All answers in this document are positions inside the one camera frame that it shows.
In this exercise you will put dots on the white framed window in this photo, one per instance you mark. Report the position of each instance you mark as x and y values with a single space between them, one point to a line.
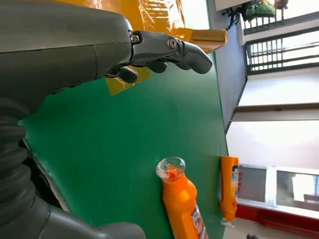
271 186

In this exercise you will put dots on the orange bottle with clear cap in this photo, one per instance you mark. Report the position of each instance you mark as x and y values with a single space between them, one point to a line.
180 201

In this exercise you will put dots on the black metal window grille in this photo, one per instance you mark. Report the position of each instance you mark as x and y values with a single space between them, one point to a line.
281 52

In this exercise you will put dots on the red ledge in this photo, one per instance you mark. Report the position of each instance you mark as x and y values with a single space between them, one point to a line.
279 221

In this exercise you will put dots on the yellow taped box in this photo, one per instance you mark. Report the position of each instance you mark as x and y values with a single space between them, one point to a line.
208 38

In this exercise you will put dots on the black metal railing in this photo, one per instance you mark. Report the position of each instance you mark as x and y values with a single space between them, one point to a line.
279 23

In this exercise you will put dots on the green bag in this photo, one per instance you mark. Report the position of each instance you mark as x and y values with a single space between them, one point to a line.
261 8

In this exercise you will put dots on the ribbed grey left arm sleeve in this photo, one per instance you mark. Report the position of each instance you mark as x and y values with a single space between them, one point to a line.
13 158

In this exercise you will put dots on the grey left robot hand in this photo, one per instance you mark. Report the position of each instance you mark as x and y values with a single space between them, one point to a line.
62 49

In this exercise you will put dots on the orange bottle with printed label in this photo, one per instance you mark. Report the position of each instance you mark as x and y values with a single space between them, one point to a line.
227 188

